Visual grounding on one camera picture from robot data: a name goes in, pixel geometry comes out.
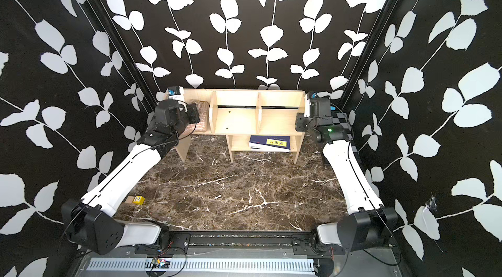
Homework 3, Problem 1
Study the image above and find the light wooden bookshelf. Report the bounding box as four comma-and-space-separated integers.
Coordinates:
181, 89, 305, 161

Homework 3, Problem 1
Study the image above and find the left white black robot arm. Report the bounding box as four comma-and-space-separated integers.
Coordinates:
61, 99, 200, 255

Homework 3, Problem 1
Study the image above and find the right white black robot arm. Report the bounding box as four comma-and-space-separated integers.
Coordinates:
295, 92, 397, 252

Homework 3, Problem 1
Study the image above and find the black white chessboard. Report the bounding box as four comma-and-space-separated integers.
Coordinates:
331, 111, 361, 163

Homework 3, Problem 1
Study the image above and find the dark blue book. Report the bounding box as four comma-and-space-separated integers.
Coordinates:
248, 135, 291, 152

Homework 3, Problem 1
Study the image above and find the small yellow box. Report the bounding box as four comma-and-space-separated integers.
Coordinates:
124, 196, 145, 206

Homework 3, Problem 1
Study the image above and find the small green circuit board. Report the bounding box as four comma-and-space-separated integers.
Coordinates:
146, 258, 171, 271

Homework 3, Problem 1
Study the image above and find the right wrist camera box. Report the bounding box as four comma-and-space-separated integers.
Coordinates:
304, 91, 317, 118

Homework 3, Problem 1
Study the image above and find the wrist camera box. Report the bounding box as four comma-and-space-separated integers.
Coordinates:
166, 86, 185, 101
304, 91, 317, 118

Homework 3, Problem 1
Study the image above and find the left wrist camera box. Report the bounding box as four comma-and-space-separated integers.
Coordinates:
166, 86, 185, 101

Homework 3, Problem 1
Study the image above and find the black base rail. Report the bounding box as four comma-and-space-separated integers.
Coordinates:
156, 230, 401, 256

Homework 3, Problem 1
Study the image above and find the white slotted cable duct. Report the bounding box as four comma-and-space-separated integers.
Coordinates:
85, 257, 315, 274

